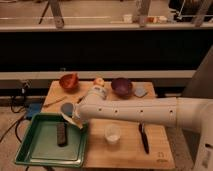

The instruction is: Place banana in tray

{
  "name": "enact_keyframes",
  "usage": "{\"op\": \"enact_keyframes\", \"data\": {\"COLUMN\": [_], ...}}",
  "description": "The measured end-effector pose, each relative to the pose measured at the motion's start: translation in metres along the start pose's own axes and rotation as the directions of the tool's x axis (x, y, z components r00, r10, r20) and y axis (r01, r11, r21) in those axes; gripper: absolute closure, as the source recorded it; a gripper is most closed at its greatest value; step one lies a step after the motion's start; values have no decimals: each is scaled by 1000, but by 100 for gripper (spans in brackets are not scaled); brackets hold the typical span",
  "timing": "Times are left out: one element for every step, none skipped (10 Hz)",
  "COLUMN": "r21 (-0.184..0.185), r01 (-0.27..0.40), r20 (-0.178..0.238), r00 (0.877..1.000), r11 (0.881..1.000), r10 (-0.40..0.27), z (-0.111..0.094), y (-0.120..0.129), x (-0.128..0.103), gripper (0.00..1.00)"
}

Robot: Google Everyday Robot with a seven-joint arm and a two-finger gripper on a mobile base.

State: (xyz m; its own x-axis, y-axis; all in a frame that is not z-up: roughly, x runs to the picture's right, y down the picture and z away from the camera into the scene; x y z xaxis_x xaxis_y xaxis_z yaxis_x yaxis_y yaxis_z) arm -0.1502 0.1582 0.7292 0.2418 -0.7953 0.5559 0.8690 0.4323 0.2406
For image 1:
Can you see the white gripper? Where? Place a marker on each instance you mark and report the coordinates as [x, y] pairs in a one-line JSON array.
[[96, 92]]

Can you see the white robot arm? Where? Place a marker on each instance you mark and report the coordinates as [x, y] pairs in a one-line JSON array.
[[194, 114]]

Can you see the green plastic tray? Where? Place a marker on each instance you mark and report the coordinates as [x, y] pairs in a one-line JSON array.
[[39, 146]]

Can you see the pale apple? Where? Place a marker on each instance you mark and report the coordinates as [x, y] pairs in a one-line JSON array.
[[99, 81]]

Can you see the purple bowl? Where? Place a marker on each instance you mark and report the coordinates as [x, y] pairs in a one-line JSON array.
[[122, 86]]

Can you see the orange bowl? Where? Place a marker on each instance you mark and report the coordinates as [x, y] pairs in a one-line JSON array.
[[69, 81]]

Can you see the grey blue round cup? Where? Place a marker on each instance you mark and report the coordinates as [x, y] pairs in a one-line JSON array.
[[67, 109]]

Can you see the wooden spoon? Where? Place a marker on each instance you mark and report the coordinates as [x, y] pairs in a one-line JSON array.
[[54, 102]]

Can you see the clear plastic cup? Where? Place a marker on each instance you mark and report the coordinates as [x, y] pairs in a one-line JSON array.
[[112, 133]]

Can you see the blue grey sponge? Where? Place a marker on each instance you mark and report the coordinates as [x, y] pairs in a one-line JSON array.
[[140, 92]]

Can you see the dark rectangular sponge block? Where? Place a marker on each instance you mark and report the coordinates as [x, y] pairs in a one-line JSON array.
[[61, 134]]

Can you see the wooden cutting board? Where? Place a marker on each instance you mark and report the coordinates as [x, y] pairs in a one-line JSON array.
[[129, 153]]

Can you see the blue box on floor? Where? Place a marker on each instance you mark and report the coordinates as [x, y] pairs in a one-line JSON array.
[[33, 109]]

